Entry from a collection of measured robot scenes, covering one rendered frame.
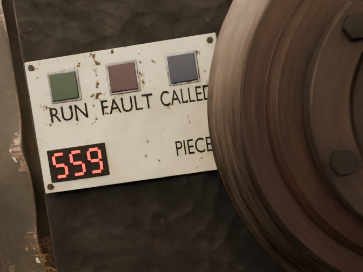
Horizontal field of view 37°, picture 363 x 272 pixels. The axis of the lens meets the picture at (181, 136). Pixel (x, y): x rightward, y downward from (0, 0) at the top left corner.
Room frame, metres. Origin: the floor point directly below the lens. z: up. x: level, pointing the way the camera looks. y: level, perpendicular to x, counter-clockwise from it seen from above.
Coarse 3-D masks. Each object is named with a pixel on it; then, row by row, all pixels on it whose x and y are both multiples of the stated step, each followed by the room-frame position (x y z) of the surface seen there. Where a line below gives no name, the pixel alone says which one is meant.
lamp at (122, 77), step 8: (120, 64) 0.72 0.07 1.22; (128, 64) 0.72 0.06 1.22; (112, 72) 0.72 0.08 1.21; (120, 72) 0.72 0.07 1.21; (128, 72) 0.72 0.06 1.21; (112, 80) 0.72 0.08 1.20; (120, 80) 0.72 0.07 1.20; (128, 80) 0.72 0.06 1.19; (136, 80) 0.72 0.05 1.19; (112, 88) 0.72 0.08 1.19; (120, 88) 0.72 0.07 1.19; (128, 88) 0.72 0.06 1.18; (136, 88) 0.72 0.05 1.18
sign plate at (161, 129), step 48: (144, 48) 0.72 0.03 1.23; (192, 48) 0.72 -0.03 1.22; (48, 96) 0.73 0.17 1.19; (96, 96) 0.73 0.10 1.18; (144, 96) 0.72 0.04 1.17; (192, 96) 0.72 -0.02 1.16; (48, 144) 0.73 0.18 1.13; (96, 144) 0.73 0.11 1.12; (144, 144) 0.72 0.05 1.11; (192, 144) 0.72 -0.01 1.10; (48, 192) 0.73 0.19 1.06
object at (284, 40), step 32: (288, 0) 0.56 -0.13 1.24; (320, 0) 0.54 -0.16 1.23; (256, 32) 0.56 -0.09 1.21; (288, 32) 0.55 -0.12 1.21; (320, 32) 0.54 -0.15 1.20; (256, 64) 0.56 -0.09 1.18; (288, 64) 0.54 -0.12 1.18; (256, 96) 0.56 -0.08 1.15; (288, 96) 0.54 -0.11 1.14; (256, 128) 0.56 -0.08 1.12; (288, 128) 0.54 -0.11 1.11; (256, 160) 0.57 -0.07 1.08; (288, 160) 0.54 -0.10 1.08; (288, 192) 0.56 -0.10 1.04; (320, 192) 0.54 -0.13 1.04; (288, 224) 0.56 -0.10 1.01; (320, 224) 0.55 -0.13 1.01; (352, 224) 0.54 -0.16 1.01; (320, 256) 0.56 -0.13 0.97; (352, 256) 0.56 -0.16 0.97
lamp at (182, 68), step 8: (176, 56) 0.71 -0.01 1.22; (184, 56) 0.71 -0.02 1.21; (192, 56) 0.71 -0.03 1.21; (168, 64) 0.72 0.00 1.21; (176, 64) 0.72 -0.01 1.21; (184, 64) 0.71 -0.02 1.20; (192, 64) 0.71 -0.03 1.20; (176, 72) 0.72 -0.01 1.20; (184, 72) 0.71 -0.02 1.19; (192, 72) 0.71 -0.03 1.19; (176, 80) 0.72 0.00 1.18; (184, 80) 0.71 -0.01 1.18
